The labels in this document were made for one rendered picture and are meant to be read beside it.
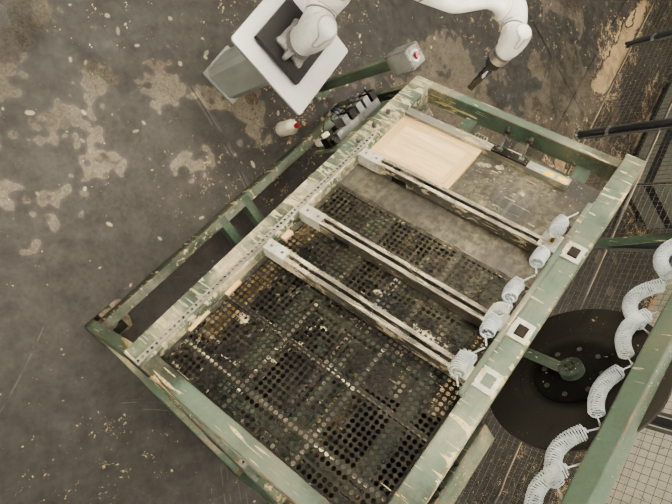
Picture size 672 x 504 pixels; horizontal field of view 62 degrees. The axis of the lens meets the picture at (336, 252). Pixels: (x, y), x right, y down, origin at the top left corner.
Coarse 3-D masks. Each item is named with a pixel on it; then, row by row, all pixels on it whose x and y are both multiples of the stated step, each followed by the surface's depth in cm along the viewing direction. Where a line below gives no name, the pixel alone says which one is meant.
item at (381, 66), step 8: (368, 64) 339; (376, 64) 328; (384, 64) 323; (352, 72) 346; (360, 72) 341; (368, 72) 336; (376, 72) 332; (328, 80) 367; (336, 80) 361; (344, 80) 356; (352, 80) 351; (320, 88) 377; (328, 88) 372
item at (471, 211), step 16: (368, 160) 285; (384, 160) 283; (384, 176) 285; (400, 176) 277; (416, 176) 275; (416, 192) 277; (432, 192) 269; (448, 192) 268; (448, 208) 269; (464, 208) 262; (480, 208) 261; (480, 224) 262; (496, 224) 255; (512, 224) 254; (560, 224) 233; (512, 240) 255; (528, 240) 249; (544, 240) 244; (560, 240) 243; (560, 256) 239
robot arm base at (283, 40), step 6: (294, 24) 276; (288, 30) 273; (282, 36) 272; (288, 36) 271; (282, 42) 272; (288, 42) 271; (288, 48) 272; (288, 54) 272; (294, 54) 274; (294, 60) 277; (300, 60) 278; (300, 66) 279
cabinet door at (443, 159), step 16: (400, 128) 304; (416, 128) 303; (432, 128) 302; (384, 144) 297; (400, 144) 297; (416, 144) 296; (432, 144) 295; (448, 144) 294; (464, 144) 293; (400, 160) 290; (416, 160) 289; (432, 160) 288; (448, 160) 288; (464, 160) 287; (432, 176) 282; (448, 176) 281
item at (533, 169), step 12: (420, 120) 304; (432, 120) 302; (444, 132) 299; (456, 132) 296; (480, 144) 290; (492, 144) 289; (492, 156) 288; (516, 168) 283; (528, 168) 278; (540, 168) 277; (552, 180) 273
